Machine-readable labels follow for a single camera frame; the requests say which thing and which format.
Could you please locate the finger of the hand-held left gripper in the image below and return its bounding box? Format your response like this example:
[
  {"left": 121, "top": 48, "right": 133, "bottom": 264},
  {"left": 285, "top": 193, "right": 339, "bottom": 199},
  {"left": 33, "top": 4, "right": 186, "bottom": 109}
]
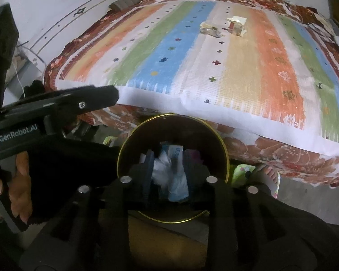
[{"left": 0, "top": 85, "right": 120, "bottom": 125}]

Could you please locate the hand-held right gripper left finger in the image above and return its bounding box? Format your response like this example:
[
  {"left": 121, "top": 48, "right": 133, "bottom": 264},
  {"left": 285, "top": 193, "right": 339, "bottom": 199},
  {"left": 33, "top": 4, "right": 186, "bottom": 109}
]
[{"left": 20, "top": 149, "right": 155, "bottom": 271}]

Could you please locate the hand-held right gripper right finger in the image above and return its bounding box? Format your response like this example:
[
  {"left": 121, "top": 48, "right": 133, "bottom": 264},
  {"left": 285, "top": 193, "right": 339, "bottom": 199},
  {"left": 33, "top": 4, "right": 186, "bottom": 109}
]
[{"left": 183, "top": 157, "right": 326, "bottom": 271}]

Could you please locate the long white plastic wrapper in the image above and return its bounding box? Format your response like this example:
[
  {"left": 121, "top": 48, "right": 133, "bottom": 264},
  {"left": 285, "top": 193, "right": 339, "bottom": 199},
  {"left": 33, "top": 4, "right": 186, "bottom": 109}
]
[{"left": 154, "top": 150, "right": 190, "bottom": 203}]

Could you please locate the round bin with gold rim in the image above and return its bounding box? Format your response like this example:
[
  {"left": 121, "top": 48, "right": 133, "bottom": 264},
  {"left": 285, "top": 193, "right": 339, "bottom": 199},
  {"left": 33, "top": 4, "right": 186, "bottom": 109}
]
[{"left": 116, "top": 113, "right": 230, "bottom": 223}]

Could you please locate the person's left hand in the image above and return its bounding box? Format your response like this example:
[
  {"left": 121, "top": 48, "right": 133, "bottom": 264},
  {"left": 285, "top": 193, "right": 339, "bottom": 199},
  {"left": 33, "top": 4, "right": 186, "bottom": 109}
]
[{"left": 0, "top": 151, "right": 33, "bottom": 224}]

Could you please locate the pink plastic bag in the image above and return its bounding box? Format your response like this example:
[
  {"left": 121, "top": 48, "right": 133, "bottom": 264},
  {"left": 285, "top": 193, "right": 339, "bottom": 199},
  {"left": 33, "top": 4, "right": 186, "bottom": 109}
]
[{"left": 186, "top": 149, "right": 205, "bottom": 166}]

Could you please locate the green printed slipper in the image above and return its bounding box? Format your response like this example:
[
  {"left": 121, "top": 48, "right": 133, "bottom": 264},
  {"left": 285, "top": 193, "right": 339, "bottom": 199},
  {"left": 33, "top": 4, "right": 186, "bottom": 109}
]
[{"left": 102, "top": 135, "right": 120, "bottom": 148}]

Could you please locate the foot in green sandal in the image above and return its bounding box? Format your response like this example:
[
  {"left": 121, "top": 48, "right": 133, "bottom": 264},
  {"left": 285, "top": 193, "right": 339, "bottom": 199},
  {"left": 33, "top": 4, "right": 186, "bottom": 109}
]
[{"left": 231, "top": 163, "right": 281, "bottom": 199}]

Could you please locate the person's foot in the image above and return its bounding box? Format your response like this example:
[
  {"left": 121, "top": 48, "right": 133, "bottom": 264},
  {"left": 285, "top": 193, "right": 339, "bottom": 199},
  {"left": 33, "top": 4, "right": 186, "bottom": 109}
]
[{"left": 250, "top": 164, "right": 278, "bottom": 188}]

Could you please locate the striped colourful bedsheet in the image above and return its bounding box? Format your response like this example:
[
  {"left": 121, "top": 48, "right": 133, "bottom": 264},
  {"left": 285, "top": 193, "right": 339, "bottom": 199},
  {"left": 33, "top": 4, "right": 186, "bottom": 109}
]
[{"left": 44, "top": 0, "right": 339, "bottom": 187}]

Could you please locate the black box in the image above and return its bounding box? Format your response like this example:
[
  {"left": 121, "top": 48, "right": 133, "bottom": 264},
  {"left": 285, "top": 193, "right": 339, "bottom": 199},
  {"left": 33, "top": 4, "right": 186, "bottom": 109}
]
[{"left": 0, "top": 3, "right": 20, "bottom": 109}]

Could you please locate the striped woven mat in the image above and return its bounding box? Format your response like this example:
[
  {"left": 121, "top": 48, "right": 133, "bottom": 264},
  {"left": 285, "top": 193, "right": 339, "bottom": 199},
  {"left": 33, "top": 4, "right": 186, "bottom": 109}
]
[{"left": 54, "top": 0, "right": 339, "bottom": 156}]

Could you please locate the grey folded cloth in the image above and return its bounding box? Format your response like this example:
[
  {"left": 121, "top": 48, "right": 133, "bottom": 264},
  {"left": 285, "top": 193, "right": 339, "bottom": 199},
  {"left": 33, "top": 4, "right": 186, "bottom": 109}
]
[{"left": 110, "top": 0, "right": 153, "bottom": 12}]

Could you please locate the person's dark garment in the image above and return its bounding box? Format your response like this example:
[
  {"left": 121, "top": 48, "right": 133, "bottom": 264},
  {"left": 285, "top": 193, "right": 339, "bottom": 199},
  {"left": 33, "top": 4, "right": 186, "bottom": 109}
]
[{"left": 267, "top": 193, "right": 339, "bottom": 271}]

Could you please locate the clear plastic wrapper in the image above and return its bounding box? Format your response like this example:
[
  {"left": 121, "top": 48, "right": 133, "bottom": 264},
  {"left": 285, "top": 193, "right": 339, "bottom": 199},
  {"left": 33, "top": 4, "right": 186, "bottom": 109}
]
[{"left": 199, "top": 21, "right": 224, "bottom": 39}]

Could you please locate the crumpled cream paper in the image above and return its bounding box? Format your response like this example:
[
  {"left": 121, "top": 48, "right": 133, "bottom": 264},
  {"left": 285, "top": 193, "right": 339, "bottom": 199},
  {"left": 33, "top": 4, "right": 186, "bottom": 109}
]
[{"left": 224, "top": 15, "right": 248, "bottom": 38}]

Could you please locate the white cable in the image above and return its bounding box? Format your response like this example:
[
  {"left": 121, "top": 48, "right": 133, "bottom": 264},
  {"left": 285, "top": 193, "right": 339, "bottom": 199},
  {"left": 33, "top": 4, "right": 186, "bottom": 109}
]
[{"left": 13, "top": 47, "right": 27, "bottom": 98}]

